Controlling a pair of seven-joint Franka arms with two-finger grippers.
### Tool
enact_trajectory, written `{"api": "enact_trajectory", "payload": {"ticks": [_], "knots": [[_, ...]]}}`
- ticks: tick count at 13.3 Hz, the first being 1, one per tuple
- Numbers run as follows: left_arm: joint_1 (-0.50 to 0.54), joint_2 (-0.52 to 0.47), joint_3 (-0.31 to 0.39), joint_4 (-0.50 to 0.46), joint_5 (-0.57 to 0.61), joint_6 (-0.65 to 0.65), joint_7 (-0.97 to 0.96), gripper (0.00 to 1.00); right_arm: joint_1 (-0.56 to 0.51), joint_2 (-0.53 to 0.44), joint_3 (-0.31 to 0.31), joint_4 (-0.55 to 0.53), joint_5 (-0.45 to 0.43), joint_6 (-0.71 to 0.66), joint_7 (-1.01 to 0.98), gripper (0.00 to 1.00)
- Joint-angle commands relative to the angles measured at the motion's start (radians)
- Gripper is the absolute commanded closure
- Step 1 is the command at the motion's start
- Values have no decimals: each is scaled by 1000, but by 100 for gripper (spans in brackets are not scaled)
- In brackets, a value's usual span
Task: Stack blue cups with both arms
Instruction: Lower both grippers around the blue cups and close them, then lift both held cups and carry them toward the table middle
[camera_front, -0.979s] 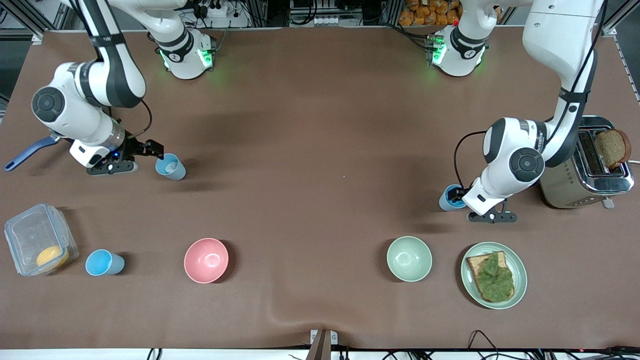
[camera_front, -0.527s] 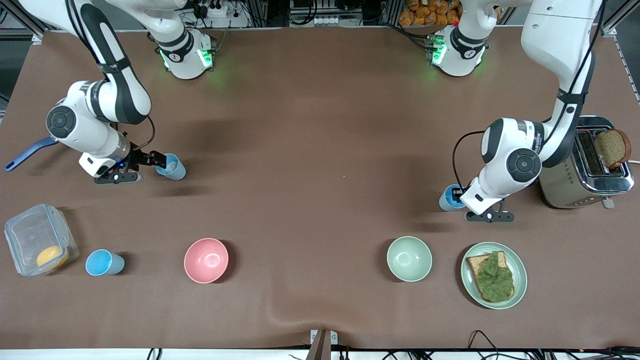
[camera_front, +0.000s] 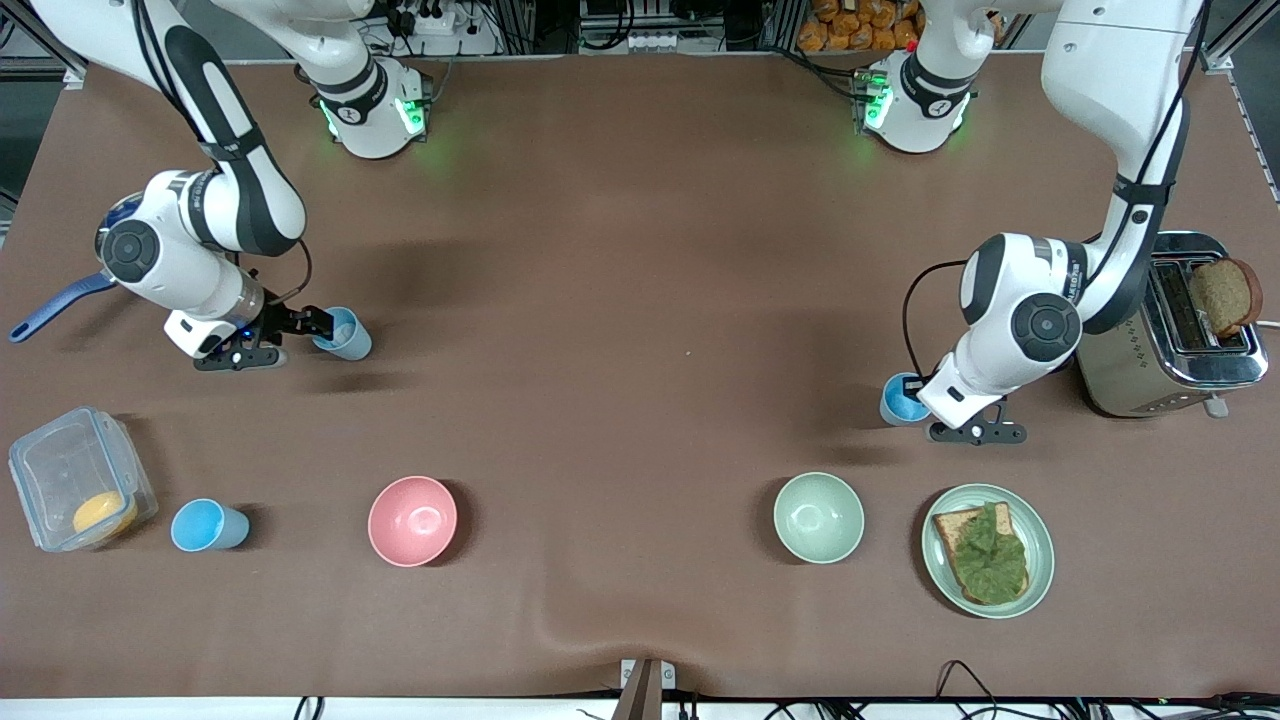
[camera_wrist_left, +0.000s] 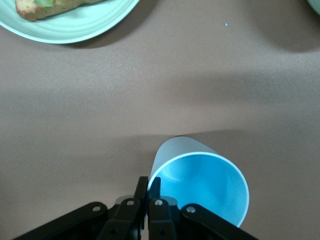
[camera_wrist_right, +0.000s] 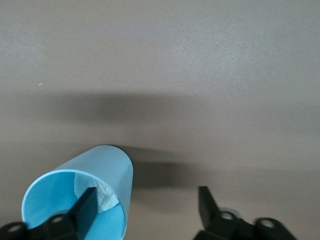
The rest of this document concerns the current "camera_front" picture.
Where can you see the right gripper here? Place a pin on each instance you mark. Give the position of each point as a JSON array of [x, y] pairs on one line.
[[278, 320]]

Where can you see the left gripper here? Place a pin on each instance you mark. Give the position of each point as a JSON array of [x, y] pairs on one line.
[[921, 382]]

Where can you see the blue plastic cup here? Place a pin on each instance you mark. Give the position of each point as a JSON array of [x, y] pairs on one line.
[[900, 402], [350, 340], [205, 526]]

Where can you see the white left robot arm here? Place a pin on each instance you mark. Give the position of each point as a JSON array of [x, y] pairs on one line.
[[1045, 325]]

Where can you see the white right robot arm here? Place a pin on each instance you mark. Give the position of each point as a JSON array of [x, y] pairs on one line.
[[235, 200]]

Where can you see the toasted bread slice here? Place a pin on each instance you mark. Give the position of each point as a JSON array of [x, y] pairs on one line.
[[950, 530]]

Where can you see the green lettuce leaf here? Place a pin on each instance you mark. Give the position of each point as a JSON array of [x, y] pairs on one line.
[[992, 560]]

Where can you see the pale green round plate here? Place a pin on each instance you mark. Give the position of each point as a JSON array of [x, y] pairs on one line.
[[1040, 545]]

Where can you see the pale green bowl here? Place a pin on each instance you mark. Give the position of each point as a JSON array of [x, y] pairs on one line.
[[818, 518]]

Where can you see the beige chrome toaster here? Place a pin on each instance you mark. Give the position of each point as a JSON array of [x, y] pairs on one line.
[[1140, 380]]

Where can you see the pink bowl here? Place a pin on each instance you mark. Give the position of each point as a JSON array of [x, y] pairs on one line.
[[412, 520]]

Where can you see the yellow orange round food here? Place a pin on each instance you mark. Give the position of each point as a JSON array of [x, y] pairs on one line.
[[103, 512]]

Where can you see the clear plastic food container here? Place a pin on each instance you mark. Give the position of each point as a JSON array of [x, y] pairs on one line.
[[60, 470]]

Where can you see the dark brown toast slice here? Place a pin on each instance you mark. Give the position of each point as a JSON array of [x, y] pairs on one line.
[[1225, 295]]

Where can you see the brown table cover mat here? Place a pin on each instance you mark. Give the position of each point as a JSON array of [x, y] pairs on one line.
[[640, 300]]

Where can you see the white power strip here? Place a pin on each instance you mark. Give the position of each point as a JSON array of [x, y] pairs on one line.
[[435, 20]]

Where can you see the bag of orange buns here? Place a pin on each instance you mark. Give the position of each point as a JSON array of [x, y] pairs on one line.
[[850, 25]]

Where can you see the metal table edge clamp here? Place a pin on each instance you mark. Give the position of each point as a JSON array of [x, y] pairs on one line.
[[647, 685]]

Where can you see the aluminium frame post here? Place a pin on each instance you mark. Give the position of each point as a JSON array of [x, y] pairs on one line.
[[73, 76], [1222, 50]]

